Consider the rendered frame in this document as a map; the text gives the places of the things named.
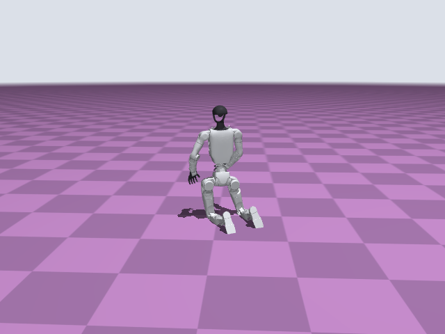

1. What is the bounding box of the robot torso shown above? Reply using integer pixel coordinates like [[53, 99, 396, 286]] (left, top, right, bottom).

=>
[[208, 126, 234, 186]]

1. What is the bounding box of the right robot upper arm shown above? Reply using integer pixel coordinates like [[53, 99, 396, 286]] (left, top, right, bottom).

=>
[[233, 129, 243, 158]]

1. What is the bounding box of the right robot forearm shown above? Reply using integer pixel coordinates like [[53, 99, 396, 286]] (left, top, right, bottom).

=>
[[225, 155, 240, 169]]

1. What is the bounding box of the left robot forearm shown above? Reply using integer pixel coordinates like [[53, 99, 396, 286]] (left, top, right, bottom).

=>
[[189, 157, 197, 176]]

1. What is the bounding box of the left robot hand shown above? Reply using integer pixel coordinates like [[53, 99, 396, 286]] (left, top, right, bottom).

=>
[[188, 171, 200, 184]]

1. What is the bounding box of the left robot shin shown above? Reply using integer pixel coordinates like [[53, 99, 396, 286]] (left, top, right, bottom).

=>
[[207, 214, 224, 225]]

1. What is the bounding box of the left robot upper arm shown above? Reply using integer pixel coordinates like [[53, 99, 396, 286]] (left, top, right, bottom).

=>
[[190, 130, 210, 161]]

